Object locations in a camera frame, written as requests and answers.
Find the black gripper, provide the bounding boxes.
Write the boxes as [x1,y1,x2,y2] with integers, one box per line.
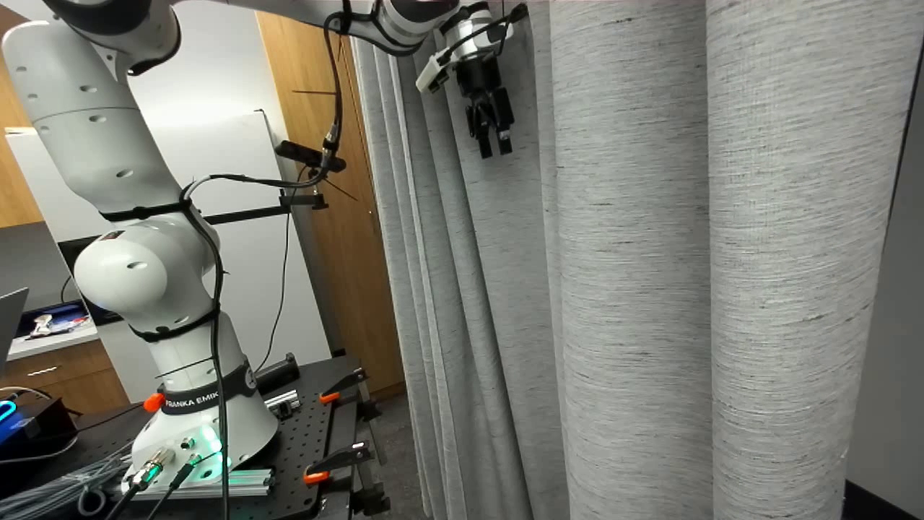
[454,56,519,162]

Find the grey pleated curtain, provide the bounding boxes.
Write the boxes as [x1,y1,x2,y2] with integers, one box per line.
[349,0,924,520]

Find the tall wooden door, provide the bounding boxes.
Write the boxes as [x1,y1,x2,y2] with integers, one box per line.
[253,10,408,399]

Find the orange black bar clamp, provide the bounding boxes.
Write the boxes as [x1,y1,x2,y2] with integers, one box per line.
[314,370,369,410]
[301,440,376,492]

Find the black perforated breadboard table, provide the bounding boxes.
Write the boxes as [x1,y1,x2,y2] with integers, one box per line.
[0,352,393,520]

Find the blue box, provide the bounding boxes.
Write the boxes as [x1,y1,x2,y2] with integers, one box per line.
[16,297,97,341]

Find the wooden drawer cabinet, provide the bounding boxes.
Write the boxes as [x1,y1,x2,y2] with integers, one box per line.
[0,341,133,419]

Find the grey laptop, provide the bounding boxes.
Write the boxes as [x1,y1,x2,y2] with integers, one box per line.
[0,286,32,368]

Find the black case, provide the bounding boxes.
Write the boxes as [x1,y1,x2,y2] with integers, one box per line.
[0,397,80,472]

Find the black baseboard strip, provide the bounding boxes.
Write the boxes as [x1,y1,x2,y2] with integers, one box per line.
[842,478,924,520]

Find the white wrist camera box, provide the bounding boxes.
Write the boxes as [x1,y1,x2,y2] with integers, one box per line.
[413,36,467,97]

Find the black cable hanging off arm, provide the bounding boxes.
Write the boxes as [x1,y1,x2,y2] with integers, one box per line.
[177,10,353,520]

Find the black camera on mount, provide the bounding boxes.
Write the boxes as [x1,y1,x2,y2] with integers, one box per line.
[272,139,349,180]

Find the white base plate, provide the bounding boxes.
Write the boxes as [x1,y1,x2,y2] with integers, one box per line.
[128,461,278,504]

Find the wooden wall cabinet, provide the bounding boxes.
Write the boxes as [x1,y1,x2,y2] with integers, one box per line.
[0,56,47,232]

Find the grey cable bundle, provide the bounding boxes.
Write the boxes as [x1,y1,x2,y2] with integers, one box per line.
[0,452,138,520]

